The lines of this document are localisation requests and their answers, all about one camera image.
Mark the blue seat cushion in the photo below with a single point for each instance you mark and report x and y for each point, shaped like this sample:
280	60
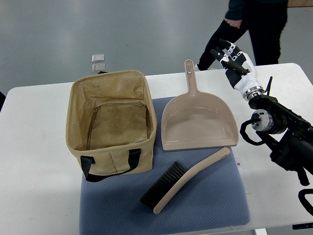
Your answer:
214	198

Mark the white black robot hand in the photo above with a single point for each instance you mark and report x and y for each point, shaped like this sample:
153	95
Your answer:
239	69

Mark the upper metal floor plate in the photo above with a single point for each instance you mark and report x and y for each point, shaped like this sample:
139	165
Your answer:
98	58

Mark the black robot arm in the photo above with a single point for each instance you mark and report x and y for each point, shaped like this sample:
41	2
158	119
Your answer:
287	135

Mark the pink dustpan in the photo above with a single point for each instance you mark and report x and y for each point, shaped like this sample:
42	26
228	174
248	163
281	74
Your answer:
196	120

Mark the pink hand broom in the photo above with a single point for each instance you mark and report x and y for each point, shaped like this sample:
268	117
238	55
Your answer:
173	179

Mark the black table control panel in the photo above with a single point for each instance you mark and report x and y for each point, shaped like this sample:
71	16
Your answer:
302	226

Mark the yellow fabric bag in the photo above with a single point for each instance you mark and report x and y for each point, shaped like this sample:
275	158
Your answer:
111	124

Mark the person in dark clothes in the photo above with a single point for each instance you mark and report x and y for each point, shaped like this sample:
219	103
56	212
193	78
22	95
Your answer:
263	19

